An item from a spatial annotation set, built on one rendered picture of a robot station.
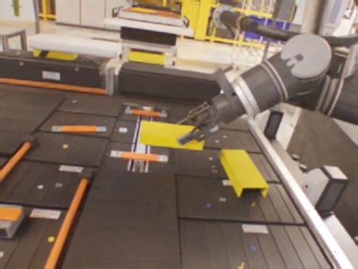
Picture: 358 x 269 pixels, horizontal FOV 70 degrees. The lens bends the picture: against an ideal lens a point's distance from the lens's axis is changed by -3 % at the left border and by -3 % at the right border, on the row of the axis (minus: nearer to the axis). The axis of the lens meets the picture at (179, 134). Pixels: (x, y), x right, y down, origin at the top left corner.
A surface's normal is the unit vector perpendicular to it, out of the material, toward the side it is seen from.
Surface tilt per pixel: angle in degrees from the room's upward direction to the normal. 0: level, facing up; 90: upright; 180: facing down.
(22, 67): 90
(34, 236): 0
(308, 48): 58
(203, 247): 0
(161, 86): 90
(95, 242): 0
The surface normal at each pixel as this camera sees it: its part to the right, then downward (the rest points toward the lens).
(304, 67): -0.35, -0.07
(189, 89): 0.05, 0.48
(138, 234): 0.14, -0.87
